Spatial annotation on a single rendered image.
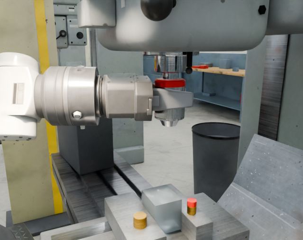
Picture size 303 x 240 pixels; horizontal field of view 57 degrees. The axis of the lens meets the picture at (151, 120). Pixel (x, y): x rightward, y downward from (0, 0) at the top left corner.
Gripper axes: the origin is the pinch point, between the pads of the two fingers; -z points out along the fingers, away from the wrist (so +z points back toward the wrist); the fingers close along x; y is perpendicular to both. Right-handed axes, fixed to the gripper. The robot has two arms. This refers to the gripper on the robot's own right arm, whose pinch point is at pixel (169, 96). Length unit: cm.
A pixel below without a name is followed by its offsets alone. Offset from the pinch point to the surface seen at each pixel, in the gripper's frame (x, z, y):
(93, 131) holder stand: 42.1, 17.0, 18.2
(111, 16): -5.4, 8.4, -10.8
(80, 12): -4.8, 12.3, -11.4
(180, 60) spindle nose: -2.1, -1.1, -5.5
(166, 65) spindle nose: -2.2, 1.0, -4.8
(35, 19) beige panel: 158, 66, -24
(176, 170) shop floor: 237, -47, 124
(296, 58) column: 19.7, -31.9, -5.4
